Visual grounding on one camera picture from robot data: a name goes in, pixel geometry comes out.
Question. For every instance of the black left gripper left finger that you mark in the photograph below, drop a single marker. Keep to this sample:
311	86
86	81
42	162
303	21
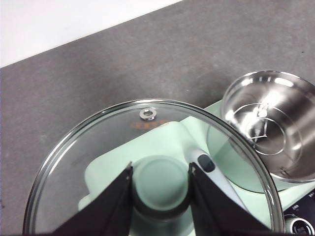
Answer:
108	211

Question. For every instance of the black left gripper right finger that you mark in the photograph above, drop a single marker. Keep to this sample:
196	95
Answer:
216	211

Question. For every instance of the glass lid with green knob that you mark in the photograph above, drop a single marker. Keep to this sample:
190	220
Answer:
98	147

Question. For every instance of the mint green breakfast machine base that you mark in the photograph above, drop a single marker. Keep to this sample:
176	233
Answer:
286	195

